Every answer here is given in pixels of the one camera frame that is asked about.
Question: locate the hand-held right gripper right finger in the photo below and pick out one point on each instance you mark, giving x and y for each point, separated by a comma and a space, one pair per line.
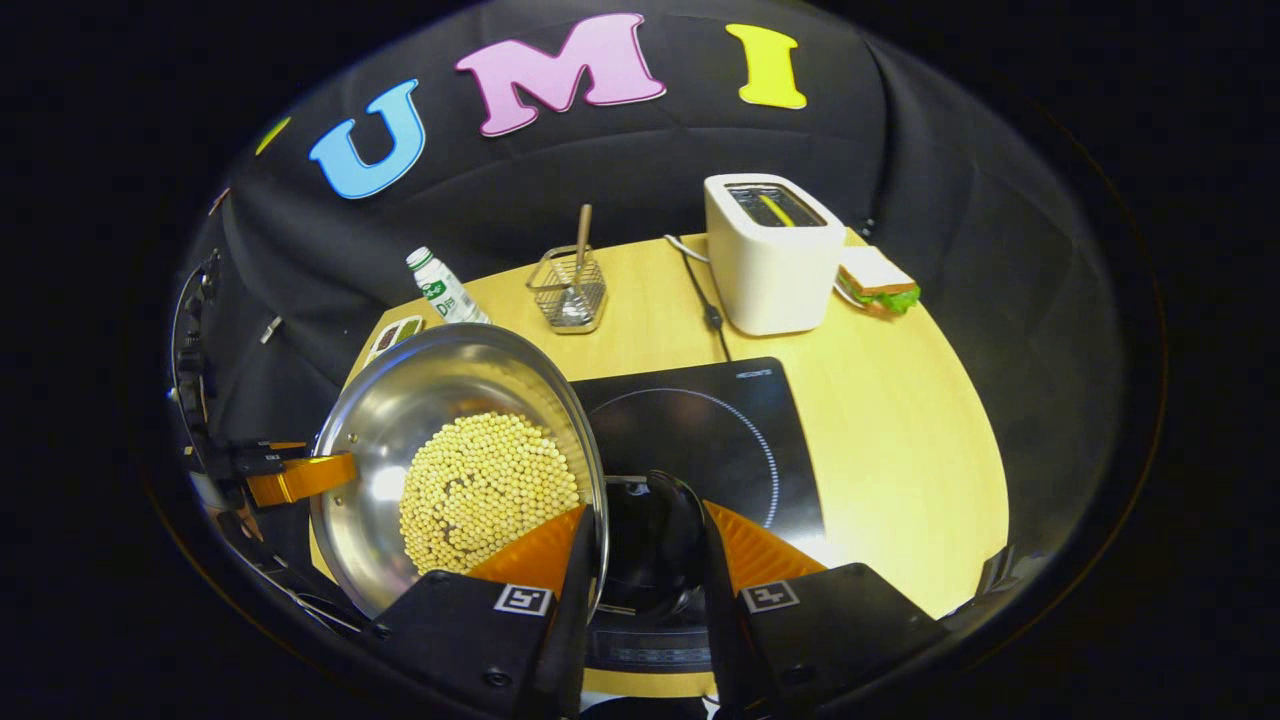
725, 620

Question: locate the heap of yellow beans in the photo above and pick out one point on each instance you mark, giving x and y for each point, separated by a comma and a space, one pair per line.
490, 490

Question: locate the black induction cooktop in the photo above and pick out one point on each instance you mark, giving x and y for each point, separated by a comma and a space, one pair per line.
700, 430

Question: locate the silver cloth clip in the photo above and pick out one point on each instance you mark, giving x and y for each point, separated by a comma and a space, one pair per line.
270, 329

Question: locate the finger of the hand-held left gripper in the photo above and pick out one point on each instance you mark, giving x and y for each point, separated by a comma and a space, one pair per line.
265, 458
300, 478

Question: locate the sandwich with lettuce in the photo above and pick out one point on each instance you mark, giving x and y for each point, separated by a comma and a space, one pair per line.
878, 282

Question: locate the white toaster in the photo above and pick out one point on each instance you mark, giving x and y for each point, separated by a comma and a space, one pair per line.
770, 270

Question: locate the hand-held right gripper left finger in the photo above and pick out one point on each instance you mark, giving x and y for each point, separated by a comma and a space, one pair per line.
565, 620

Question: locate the white drink bottle green label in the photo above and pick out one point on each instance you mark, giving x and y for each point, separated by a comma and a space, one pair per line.
445, 290

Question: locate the wooden stick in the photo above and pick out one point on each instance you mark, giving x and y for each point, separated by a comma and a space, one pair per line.
582, 235

